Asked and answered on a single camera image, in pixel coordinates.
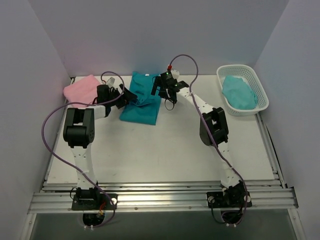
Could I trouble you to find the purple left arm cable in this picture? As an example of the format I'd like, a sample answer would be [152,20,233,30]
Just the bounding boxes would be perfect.
[41,71,126,228]

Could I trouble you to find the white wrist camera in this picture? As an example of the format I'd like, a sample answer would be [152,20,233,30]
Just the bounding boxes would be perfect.
[105,77,115,88]
[167,64,180,79]

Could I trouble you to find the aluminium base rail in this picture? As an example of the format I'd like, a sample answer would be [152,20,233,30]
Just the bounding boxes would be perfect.
[28,180,298,214]

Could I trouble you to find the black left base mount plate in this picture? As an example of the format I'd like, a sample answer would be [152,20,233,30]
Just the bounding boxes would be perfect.
[71,193,118,211]

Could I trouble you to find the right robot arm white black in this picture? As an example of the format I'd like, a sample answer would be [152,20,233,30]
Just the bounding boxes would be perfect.
[151,70,249,207]

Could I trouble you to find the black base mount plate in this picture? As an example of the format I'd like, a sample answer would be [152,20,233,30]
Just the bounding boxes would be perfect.
[206,191,253,209]
[71,193,118,211]

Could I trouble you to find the black right arm cable loop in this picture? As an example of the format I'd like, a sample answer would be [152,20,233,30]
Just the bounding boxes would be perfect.
[163,96,179,111]

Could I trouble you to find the white plastic basket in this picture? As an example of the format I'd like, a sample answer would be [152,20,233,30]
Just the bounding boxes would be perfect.
[216,64,269,117]

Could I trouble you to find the teal t shirt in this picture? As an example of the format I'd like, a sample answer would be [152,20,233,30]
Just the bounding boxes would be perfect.
[119,71,162,126]

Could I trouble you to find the folded pink t shirt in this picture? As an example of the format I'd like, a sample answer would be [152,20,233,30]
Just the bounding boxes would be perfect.
[63,75,101,104]

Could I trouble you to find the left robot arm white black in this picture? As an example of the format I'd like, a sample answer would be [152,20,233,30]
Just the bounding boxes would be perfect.
[63,84,138,210]

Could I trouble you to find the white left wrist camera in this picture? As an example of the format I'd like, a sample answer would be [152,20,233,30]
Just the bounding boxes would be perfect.
[105,77,115,88]

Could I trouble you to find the light green t shirt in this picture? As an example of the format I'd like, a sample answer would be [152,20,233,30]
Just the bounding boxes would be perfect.
[222,75,258,110]

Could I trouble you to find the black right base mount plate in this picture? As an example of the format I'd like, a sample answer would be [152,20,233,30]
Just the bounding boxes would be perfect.
[206,191,253,209]

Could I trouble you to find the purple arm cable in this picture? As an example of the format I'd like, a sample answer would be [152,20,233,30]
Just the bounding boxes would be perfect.
[168,54,248,225]
[41,71,126,228]

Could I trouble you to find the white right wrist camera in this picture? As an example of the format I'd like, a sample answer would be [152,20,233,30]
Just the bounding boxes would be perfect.
[167,64,180,79]

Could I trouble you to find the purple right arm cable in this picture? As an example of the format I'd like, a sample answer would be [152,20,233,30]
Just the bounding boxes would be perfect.
[168,54,248,225]

